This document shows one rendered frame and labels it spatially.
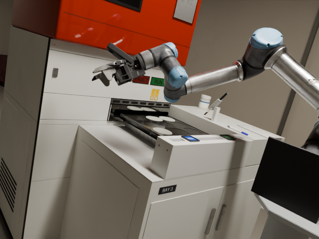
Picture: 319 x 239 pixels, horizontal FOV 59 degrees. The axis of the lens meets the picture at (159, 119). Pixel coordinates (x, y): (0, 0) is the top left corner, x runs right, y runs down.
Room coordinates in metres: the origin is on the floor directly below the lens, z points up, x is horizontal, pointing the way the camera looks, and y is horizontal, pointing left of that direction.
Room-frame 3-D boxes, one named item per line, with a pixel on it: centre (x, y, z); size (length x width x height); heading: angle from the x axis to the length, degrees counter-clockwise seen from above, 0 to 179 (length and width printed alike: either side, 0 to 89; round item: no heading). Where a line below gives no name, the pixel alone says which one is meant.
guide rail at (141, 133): (1.38, 0.01, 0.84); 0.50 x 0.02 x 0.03; 43
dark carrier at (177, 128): (1.51, -0.04, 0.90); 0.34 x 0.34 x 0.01; 43
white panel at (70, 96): (1.54, 0.26, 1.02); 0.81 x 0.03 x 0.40; 133
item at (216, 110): (1.60, -0.29, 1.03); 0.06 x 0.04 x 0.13; 43
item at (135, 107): (1.65, 0.12, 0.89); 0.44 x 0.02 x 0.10; 133
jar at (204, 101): (1.95, -0.28, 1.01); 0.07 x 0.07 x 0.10
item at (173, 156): (1.20, -0.24, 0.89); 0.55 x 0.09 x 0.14; 133
